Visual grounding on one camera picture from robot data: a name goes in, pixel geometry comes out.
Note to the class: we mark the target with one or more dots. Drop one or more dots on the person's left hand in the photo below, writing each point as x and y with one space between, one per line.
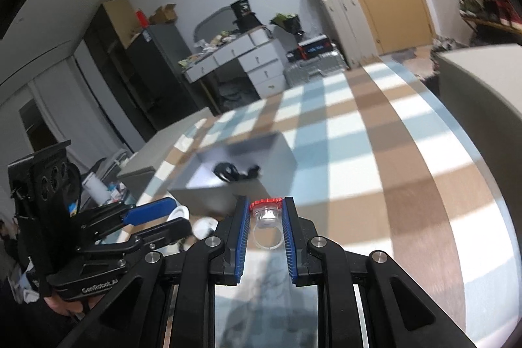
61 305

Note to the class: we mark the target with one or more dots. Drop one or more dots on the white bottle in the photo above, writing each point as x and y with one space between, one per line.
97 189

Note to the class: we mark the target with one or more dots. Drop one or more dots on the black wrapped flower bouquet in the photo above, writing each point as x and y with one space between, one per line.
287 24

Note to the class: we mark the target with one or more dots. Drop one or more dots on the white dressing table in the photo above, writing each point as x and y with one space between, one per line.
244 58

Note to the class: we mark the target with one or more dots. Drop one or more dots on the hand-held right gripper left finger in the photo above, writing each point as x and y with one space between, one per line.
241 240

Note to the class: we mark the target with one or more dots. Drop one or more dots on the checked tablecloth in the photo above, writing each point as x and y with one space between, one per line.
408 152

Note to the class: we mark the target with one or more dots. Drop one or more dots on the flat cardboard sheet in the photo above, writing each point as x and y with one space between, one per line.
120 20

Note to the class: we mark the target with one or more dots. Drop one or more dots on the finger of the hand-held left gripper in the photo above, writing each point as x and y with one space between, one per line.
167 232
151 209

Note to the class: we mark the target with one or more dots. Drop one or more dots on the grey cardboard box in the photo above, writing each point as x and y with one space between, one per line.
195 198

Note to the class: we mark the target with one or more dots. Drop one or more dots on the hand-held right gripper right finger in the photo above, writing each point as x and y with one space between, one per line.
291 242

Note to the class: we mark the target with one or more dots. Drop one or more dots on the red paper bag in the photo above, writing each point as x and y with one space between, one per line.
143 18

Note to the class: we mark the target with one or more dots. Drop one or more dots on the black paper bag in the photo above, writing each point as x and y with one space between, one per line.
244 15

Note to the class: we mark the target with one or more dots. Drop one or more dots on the dark grey fridge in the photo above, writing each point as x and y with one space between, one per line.
163 75

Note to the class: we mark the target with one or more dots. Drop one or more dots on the small black box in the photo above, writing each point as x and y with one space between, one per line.
293 55

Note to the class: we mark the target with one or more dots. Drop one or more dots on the black wardrobe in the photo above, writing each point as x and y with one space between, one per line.
114 79

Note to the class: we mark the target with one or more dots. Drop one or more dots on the silver suitcase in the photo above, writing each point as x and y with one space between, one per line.
310 70

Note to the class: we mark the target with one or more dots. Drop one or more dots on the red striped black shoe box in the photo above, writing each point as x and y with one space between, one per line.
315 47

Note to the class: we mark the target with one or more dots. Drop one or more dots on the plain grey cabinet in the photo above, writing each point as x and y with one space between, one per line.
481 87

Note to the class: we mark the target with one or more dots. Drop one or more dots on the grey framed mirror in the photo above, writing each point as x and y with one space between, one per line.
210 24

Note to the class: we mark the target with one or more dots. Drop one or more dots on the pile of colourful shoes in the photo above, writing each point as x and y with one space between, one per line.
446 43

